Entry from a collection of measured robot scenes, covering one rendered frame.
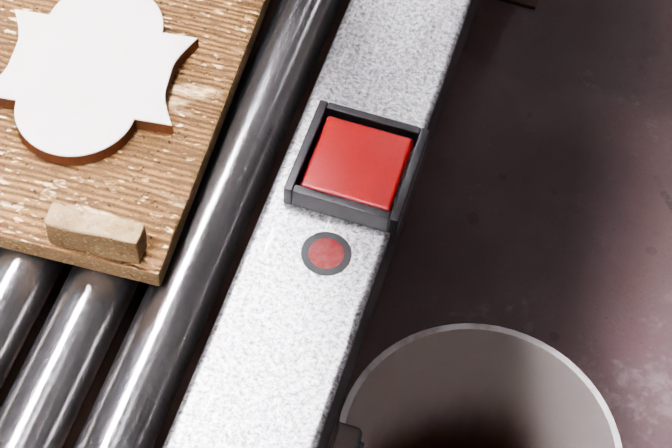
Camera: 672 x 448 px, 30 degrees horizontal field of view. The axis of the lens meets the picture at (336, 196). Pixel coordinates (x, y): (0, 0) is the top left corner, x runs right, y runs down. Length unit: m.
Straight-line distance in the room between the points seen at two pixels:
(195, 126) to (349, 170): 0.10
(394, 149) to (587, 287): 1.09
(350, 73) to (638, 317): 1.07
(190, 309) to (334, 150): 0.14
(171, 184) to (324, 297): 0.12
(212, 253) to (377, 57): 0.19
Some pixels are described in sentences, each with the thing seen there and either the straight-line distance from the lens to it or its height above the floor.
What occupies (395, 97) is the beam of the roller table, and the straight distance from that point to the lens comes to 0.86.
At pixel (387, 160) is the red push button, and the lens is 0.81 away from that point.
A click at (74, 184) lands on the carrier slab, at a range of 0.80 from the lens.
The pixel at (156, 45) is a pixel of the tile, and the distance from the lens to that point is 0.85.
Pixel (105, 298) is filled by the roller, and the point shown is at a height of 0.92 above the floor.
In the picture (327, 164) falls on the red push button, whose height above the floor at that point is 0.93.
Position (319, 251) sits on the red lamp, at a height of 0.92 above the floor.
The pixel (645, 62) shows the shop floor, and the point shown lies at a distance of 2.16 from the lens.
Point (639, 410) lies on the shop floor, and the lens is 1.81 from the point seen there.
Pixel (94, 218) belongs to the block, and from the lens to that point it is 0.75.
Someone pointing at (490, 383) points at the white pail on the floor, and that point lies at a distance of 1.49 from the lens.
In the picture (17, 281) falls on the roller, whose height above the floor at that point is 0.92.
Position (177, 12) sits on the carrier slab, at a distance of 0.88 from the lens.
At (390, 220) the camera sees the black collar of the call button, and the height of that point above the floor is 0.93.
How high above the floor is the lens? 1.59
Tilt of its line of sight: 56 degrees down
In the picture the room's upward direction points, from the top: 4 degrees clockwise
